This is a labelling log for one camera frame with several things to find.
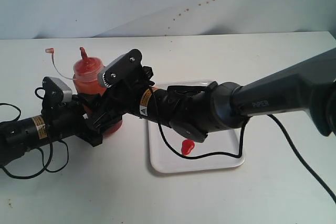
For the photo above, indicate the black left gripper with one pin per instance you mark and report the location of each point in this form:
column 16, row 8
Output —
column 66, row 119

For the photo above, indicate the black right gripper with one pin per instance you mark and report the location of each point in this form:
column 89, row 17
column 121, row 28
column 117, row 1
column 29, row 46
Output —
column 107, row 111

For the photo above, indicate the red sauce squeeze bottle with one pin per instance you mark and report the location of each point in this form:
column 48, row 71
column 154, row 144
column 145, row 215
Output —
column 85, row 73

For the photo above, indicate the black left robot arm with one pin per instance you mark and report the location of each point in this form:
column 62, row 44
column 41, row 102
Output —
column 21, row 136

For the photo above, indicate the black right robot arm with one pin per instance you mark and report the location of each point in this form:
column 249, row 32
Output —
column 195, row 111

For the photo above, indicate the red sauce blob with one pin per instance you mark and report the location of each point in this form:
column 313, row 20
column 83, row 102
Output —
column 187, row 146

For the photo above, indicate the white rectangular plastic tray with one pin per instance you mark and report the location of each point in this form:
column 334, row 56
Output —
column 164, row 161

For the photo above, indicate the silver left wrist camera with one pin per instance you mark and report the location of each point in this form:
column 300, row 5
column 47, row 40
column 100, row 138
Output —
column 56, row 90

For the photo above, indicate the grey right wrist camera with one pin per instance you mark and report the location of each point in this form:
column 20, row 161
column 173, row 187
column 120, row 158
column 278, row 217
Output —
column 119, row 68

